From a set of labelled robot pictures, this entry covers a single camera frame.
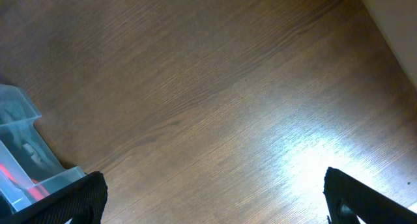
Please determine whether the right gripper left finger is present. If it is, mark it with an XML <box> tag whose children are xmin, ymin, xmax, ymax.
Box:
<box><xmin>1</xmin><ymin>171</ymin><xmax>108</xmax><ymax>224</ymax></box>

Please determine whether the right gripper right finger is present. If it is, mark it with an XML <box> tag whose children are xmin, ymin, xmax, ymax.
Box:
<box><xmin>323</xmin><ymin>167</ymin><xmax>416</xmax><ymax>224</ymax></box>

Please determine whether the black garment with red trim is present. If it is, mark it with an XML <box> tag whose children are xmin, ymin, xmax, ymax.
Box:
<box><xmin>1</xmin><ymin>164</ymin><xmax>50</xmax><ymax>201</ymax></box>

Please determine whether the clear plastic storage container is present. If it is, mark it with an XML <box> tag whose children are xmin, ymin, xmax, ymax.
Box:
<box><xmin>1</xmin><ymin>84</ymin><xmax>85</xmax><ymax>212</ymax></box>

